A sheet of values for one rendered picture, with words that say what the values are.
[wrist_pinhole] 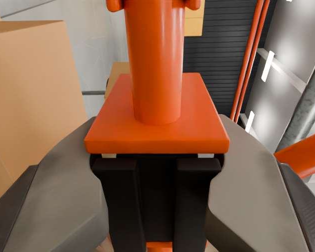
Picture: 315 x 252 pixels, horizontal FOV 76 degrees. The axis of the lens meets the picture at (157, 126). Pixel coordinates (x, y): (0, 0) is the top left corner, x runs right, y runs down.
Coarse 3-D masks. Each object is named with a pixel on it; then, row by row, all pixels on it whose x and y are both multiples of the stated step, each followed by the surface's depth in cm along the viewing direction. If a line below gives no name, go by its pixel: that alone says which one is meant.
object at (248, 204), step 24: (240, 144) 9; (240, 168) 8; (264, 168) 8; (216, 192) 7; (240, 192) 7; (264, 192) 7; (216, 216) 6; (240, 216) 6; (264, 216) 6; (288, 216) 6; (216, 240) 7; (240, 240) 6; (264, 240) 6; (288, 240) 6
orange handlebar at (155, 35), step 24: (120, 0) 7; (144, 0) 6; (168, 0) 6; (192, 0) 6; (144, 24) 7; (168, 24) 7; (144, 48) 7; (168, 48) 7; (144, 72) 8; (168, 72) 8; (144, 96) 8; (168, 96) 8; (144, 120) 9; (168, 120) 9
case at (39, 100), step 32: (0, 32) 17; (32, 32) 20; (64, 32) 27; (0, 64) 16; (32, 64) 20; (64, 64) 27; (0, 96) 16; (32, 96) 20; (64, 96) 27; (0, 128) 16; (32, 128) 20; (64, 128) 27; (0, 160) 16; (32, 160) 20; (0, 192) 16
